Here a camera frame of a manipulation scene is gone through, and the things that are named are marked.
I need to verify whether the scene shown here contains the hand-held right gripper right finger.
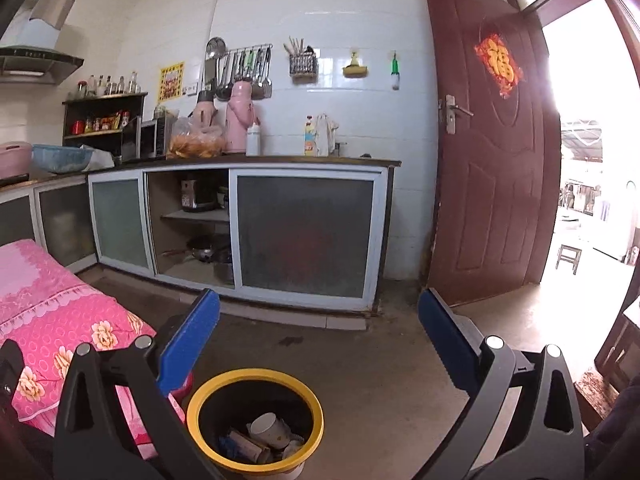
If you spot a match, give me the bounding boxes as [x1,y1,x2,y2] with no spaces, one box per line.
[415,287,586,480]

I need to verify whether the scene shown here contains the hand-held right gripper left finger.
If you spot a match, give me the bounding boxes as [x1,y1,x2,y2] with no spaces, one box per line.
[52,288,226,480]

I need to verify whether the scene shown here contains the black yellow-rimmed trash bin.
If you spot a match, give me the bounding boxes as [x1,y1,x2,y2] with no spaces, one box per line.
[186,368,325,480]

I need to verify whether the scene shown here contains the red plastic object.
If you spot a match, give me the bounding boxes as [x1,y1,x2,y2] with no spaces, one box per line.
[169,372,195,402]

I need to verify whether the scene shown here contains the steel cooking pot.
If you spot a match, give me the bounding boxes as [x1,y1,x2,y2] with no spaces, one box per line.
[212,250,236,287]

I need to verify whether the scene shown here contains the pink floral blanket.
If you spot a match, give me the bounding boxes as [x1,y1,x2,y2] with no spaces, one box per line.
[0,238,187,461]

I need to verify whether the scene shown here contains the narrow frosted glass sliding door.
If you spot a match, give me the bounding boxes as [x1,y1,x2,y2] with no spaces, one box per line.
[34,182,99,269]
[88,169,157,275]
[0,190,39,247]

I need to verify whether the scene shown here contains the rice cooker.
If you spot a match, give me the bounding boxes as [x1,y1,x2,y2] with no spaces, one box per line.
[180,177,217,214]

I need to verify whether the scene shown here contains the wide frosted glass sliding door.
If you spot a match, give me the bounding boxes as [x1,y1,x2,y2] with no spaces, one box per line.
[228,167,389,312]

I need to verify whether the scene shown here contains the small wooden stool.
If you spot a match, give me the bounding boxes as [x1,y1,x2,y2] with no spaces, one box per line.
[554,243,584,275]

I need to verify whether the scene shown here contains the brown wooden door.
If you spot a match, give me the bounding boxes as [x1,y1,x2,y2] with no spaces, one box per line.
[417,0,564,309]

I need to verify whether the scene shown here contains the brown wooden furniture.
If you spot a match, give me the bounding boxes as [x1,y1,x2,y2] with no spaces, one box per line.
[594,294,640,397]

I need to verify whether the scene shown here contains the clear bag of orange food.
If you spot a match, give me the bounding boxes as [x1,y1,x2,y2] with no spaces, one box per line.
[168,117,226,160]

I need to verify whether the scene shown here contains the white plastic bag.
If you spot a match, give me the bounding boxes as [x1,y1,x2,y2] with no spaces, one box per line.
[79,144,116,170]

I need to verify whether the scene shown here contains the silver microwave oven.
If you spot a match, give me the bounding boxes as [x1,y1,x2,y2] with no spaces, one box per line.
[121,115,174,162]

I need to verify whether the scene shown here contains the black spice rack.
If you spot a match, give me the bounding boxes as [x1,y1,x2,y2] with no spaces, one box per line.
[62,92,150,162]

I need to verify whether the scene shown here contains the blue plastic basin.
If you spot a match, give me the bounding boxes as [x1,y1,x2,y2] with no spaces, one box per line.
[32,143,95,175]

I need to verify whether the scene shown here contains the pink plastic basin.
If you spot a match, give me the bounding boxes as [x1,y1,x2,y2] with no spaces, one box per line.
[0,141,34,181]

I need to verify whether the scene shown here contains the tall pink thermos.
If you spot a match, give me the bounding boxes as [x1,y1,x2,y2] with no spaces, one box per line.
[223,80,261,156]

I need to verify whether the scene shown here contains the pink thermos with dark lid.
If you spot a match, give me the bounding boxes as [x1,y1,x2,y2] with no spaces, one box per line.
[192,90,221,134]

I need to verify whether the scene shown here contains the row of red seasoning jars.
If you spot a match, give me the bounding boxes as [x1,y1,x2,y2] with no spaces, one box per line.
[70,110,132,135]

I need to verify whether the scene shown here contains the white rag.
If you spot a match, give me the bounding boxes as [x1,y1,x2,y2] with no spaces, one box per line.
[312,113,340,157]

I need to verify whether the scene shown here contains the row of seasoning bottles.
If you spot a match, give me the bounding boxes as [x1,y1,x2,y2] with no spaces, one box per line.
[75,70,141,100]

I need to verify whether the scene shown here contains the red door decoration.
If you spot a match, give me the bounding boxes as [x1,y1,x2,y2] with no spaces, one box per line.
[473,33,526,100]

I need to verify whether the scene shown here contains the steel range hood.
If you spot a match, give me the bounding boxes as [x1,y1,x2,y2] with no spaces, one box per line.
[0,0,85,86]

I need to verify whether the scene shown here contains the frying pan with red handle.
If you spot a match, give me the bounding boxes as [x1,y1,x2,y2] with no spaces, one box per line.
[161,236,232,264]

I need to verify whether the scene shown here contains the white frame kitchen cabinet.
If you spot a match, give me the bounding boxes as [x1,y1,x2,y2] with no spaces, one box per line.
[0,156,402,317]

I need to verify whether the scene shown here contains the silver door handle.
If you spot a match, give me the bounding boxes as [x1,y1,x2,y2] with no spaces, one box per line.
[438,94,475,135]

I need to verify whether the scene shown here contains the yellow wall poster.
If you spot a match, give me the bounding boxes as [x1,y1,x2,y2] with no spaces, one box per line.
[158,61,186,104]

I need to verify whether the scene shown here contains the rail of hanging kitchen utensils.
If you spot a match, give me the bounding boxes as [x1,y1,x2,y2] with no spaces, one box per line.
[204,36,274,101]

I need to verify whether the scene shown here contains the yellow wall soap holder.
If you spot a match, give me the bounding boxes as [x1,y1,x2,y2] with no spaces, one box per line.
[342,52,369,79]

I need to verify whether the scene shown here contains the wire chopstick holder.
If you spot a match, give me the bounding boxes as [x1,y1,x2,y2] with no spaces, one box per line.
[283,35,320,79]

